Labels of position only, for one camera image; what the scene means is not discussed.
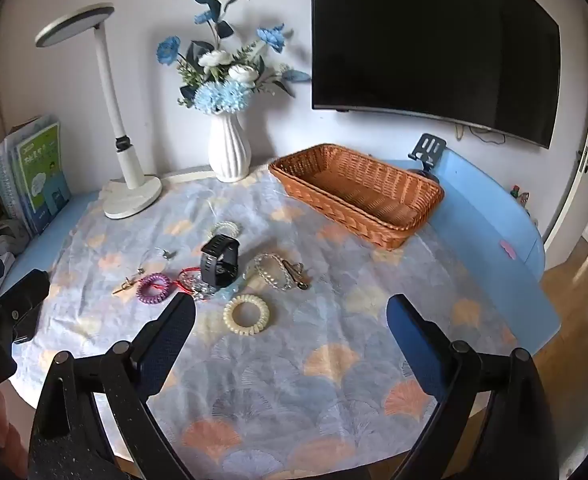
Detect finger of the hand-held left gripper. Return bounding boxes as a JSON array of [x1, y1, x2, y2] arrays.
[[0, 269, 50, 345]]

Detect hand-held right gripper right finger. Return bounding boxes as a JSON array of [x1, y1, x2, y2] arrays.
[[386, 294, 575, 480]]

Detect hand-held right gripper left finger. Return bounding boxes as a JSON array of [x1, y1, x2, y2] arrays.
[[26, 292, 197, 480]]

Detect silver hoop earring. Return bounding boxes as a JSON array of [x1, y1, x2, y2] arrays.
[[141, 247, 182, 267]]

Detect brown wicker basket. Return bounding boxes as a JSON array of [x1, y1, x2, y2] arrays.
[[268, 143, 445, 251]]

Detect gold hair clip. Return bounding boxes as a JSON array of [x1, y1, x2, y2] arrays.
[[281, 261, 312, 291]]

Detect light blue hair clip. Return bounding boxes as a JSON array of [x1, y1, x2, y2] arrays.
[[219, 280, 247, 301]]

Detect black smartwatch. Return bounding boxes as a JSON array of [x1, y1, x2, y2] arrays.
[[201, 235, 241, 288]]

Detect green cover workbook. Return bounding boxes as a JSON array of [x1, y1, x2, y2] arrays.
[[14, 121, 72, 233]]

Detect shell print tablecloth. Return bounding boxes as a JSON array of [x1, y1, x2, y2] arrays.
[[11, 165, 520, 480]]

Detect white desk lamp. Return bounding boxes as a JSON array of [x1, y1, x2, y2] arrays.
[[34, 2, 163, 220]]

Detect jewellery stand on wood base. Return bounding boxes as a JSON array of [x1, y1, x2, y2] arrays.
[[408, 133, 447, 181]]

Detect white ribbed vase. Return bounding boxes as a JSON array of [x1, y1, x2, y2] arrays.
[[209, 114, 252, 182]]

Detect blue and white flower bouquet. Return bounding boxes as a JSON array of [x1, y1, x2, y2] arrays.
[[156, 0, 312, 116]]

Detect white door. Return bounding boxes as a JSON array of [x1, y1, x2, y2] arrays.
[[544, 10, 588, 266]]

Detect purple spiral hair tie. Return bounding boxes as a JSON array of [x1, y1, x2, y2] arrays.
[[138, 273, 171, 303]]

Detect cream spiral hair tie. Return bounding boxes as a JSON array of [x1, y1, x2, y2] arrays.
[[223, 295, 271, 333]]

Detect red string bracelet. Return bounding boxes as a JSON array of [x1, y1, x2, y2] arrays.
[[176, 267, 205, 295]]

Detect large pearl bracelet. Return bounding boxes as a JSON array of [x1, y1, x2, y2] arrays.
[[248, 253, 295, 291]]

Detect small pearl bracelet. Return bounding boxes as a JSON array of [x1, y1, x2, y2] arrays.
[[209, 221, 242, 241]]

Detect television cable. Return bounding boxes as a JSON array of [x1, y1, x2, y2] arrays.
[[456, 122, 507, 144]]

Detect black wall television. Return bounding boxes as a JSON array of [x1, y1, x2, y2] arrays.
[[310, 0, 561, 149]]

